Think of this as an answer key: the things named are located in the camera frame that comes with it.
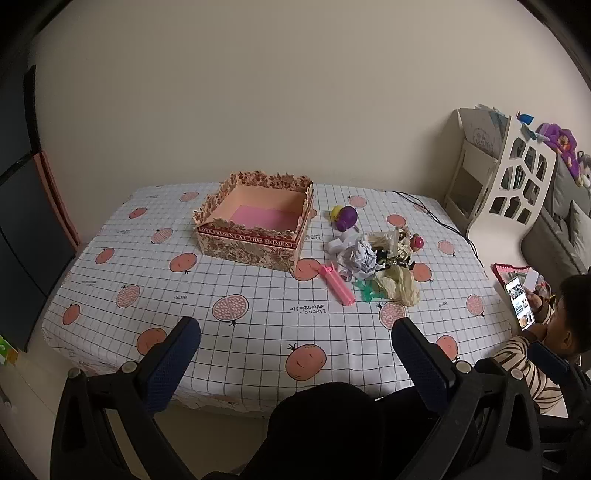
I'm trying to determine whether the white paper strip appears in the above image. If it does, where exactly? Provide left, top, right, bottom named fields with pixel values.
left=329, top=232, right=358, bottom=254

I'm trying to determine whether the white smartphone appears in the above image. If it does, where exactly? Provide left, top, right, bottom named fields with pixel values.
left=505, top=276, right=536, bottom=329

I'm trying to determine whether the white paper ball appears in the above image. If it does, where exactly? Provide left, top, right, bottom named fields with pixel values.
left=337, top=233, right=380, bottom=281

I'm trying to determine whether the dark clothing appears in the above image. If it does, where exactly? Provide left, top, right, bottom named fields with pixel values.
left=203, top=382, right=444, bottom=480

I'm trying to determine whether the small black toy car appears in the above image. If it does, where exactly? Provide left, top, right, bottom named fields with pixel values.
left=375, top=250, right=416, bottom=274

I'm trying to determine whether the floral cardboard box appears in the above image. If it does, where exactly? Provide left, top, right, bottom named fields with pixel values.
left=192, top=172, right=315, bottom=273

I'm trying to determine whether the green and white package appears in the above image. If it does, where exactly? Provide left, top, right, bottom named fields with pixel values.
left=0, top=335, right=19, bottom=366

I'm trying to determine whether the crumpled beige bag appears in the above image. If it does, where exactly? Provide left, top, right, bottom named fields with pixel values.
left=374, top=268, right=421, bottom=308

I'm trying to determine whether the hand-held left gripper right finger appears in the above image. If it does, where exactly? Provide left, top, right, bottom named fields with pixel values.
left=392, top=318, right=543, bottom=480

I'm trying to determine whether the cream basket with pipe-cleaner handle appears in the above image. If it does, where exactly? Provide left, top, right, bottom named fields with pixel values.
left=368, top=228, right=408, bottom=259

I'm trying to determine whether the black cable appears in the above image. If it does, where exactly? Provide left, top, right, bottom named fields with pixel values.
left=392, top=191, right=485, bottom=268

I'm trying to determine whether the green plastic toy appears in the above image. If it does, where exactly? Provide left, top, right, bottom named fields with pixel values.
left=355, top=281, right=386, bottom=304

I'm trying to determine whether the pink sealing clip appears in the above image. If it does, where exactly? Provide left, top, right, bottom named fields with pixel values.
left=318, top=261, right=356, bottom=306

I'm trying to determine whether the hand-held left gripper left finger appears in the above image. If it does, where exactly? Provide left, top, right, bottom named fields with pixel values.
left=51, top=316, right=201, bottom=480

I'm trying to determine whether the pink board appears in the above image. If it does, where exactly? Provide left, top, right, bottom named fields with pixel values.
left=33, top=150, right=82, bottom=253

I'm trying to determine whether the white cutout chair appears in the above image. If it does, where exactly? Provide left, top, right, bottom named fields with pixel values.
left=466, top=115, right=559, bottom=252

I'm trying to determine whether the purple plush toy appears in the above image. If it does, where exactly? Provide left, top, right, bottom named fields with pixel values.
left=538, top=122, right=583, bottom=178

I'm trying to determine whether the desktop with checked fruit-print cloth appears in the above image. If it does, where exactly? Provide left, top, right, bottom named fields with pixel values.
left=41, top=182, right=515, bottom=418

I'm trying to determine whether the pink knitted pouch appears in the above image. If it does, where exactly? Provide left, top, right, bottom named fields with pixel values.
left=492, top=262, right=539, bottom=289

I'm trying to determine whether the purple vase-shaped toy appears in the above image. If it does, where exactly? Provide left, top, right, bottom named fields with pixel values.
left=335, top=207, right=359, bottom=232

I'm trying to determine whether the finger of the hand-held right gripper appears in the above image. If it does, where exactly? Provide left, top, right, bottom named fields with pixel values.
left=538, top=415, right=591, bottom=480
left=529, top=342, right=591, bottom=430

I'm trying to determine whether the grey sofa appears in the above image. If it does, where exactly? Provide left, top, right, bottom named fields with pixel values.
left=521, top=152, right=591, bottom=280

